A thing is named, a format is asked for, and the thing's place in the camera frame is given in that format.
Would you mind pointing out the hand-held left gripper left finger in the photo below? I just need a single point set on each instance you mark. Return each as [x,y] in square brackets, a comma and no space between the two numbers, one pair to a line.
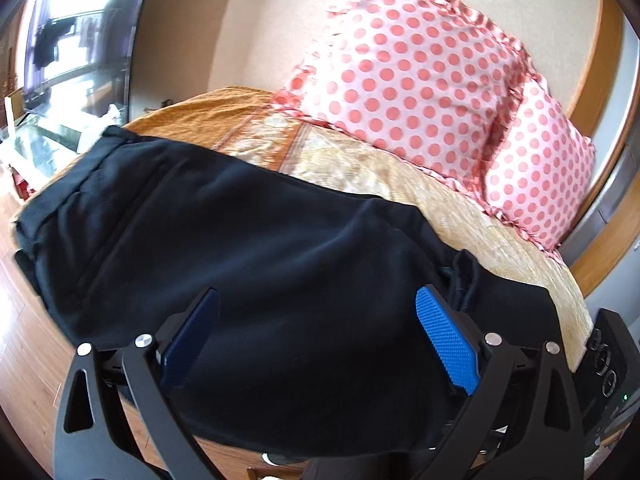
[192,340]

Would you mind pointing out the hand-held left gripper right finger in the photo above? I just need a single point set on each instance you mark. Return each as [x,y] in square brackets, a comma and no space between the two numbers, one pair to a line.
[447,342]

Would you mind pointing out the black pants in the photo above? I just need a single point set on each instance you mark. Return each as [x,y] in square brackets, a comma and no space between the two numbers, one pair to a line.
[250,260]

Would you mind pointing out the cream patterned bedspread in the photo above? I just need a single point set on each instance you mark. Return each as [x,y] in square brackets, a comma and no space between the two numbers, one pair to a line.
[400,180]

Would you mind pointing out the pink polka dot pillow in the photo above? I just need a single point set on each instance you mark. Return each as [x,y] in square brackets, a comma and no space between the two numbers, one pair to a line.
[415,75]
[540,170]

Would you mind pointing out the glass top table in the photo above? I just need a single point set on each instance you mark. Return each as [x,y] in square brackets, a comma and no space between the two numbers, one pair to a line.
[35,145]

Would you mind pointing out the wooden headboard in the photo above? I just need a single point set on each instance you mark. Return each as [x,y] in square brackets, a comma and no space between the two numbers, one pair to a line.
[597,85]

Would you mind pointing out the dark hanging garment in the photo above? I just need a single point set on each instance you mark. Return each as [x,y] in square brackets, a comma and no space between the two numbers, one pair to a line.
[46,42]

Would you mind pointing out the window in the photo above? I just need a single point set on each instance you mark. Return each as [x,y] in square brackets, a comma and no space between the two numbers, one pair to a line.
[75,25]

